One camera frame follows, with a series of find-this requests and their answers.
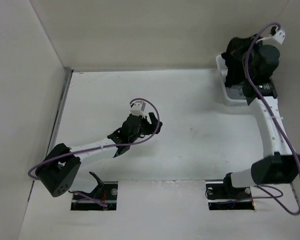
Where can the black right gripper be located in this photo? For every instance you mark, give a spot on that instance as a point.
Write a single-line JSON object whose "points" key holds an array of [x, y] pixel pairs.
{"points": [[260, 46]]}

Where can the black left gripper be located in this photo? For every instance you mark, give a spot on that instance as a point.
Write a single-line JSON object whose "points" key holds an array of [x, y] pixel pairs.
{"points": [[150, 128]]}

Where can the black tank top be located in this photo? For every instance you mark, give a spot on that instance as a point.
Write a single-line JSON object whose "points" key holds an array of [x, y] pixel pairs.
{"points": [[233, 57]]}

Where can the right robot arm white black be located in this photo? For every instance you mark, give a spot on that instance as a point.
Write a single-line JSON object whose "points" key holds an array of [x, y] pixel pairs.
{"points": [[278, 165]]}

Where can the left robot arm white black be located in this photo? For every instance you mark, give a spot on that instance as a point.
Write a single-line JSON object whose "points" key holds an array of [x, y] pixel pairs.
{"points": [[58, 171]]}

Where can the white plastic laundry basket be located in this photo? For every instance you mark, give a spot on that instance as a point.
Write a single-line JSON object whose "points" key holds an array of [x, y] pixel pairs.
{"points": [[233, 96]]}

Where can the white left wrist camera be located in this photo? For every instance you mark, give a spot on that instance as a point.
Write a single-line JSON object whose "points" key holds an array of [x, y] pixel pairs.
{"points": [[137, 108]]}

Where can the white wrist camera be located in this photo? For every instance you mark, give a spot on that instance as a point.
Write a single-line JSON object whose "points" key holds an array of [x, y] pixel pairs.
{"points": [[279, 36], [137, 108]]}

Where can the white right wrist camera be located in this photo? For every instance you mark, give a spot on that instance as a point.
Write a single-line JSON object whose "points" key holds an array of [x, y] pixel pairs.
{"points": [[279, 36]]}

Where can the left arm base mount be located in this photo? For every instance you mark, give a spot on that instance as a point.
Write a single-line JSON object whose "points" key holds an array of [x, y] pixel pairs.
{"points": [[102, 198]]}

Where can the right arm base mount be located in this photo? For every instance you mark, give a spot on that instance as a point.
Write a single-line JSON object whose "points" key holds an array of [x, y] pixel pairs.
{"points": [[221, 198]]}

